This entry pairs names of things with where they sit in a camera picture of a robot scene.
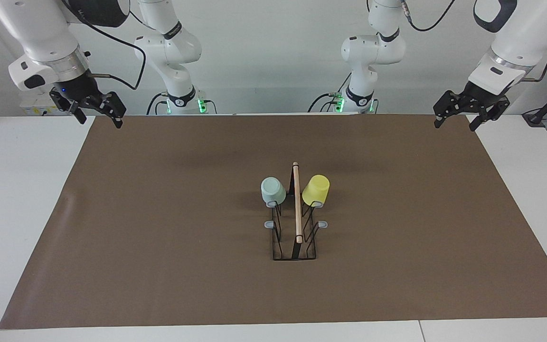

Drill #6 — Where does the black base cable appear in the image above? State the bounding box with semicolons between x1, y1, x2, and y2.
146;92;170;115
308;71;352;113

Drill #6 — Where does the yellow plastic cup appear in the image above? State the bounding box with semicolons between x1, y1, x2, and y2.
302;174;330;208

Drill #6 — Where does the pale green plastic cup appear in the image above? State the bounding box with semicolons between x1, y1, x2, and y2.
260;177;287;208

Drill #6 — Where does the brown table mat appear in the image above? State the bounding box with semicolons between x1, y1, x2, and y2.
0;114;547;330

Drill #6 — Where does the black right base cable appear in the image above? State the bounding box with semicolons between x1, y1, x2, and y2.
146;92;170;115

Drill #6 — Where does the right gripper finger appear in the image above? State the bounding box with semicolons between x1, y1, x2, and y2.
97;91;127;128
49;90;87;125

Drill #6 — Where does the black wire cup rack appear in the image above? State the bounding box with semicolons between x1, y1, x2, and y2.
264;161;329;261

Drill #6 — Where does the black left base cable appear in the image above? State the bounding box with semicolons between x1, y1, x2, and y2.
308;71;352;113

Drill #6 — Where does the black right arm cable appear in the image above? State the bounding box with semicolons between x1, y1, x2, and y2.
76;12;147;91

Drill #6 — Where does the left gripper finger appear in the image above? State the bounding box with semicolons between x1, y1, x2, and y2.
434;91;464;129
469;96;510;132

